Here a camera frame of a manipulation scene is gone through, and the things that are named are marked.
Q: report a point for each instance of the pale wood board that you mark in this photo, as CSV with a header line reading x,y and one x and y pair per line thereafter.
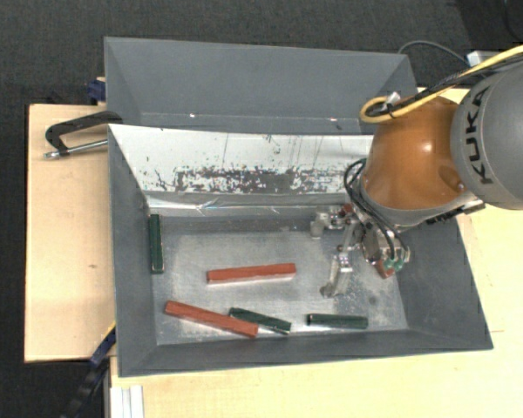
x,y
65,233

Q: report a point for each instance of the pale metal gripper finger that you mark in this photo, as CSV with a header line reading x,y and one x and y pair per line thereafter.
x,y
322,221
341,272

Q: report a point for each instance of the grey metal bin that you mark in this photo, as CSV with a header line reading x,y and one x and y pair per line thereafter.
x,y
261,89

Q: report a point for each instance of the red-brown flat block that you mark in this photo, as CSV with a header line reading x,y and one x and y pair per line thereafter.
x,y
209,318
250,272

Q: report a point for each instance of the dark green flat block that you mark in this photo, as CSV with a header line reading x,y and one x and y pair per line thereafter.
x,y
336,321
261,319
156,244

